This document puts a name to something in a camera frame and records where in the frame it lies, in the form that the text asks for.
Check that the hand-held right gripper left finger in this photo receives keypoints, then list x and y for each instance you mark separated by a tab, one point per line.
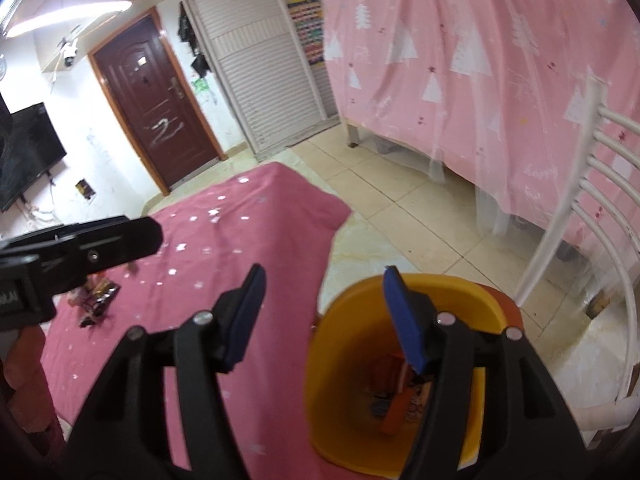
245	320

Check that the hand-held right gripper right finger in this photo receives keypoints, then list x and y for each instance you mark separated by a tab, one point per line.
407	320

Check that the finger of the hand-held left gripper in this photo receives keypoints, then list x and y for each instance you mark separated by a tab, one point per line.
65	230
120	242

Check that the dark shiny snack wrapper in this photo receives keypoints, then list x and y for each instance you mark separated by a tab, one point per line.
102	300

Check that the yellow plastic bin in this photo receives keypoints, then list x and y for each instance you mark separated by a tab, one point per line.
350	340

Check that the orange cardboard box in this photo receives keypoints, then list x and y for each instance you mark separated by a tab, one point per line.
395	417

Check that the person's left forearm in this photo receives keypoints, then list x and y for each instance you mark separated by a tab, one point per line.
27	380

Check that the pink star-print tablecloth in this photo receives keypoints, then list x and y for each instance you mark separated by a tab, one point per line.
250	210

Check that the dark brown door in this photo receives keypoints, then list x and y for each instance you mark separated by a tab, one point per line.
150	100

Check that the small black hanging bag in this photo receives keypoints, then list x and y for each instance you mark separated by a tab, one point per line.
199	64

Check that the white louvred wardrobe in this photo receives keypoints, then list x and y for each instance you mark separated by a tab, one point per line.
260	85

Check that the long ceiling light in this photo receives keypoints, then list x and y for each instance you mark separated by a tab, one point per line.
65	17

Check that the pink tree-print curtain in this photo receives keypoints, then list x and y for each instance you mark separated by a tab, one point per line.
450	110

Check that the colourful grid poster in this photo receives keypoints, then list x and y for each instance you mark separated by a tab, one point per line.
307	30

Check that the white metal chair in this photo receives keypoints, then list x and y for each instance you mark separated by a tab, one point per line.
597	105

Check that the dark wall socket box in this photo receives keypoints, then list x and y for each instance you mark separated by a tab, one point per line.
85	190

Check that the black wall television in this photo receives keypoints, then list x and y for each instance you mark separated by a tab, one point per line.
27	160

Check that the white security camera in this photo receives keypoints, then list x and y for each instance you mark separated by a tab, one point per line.
69	54

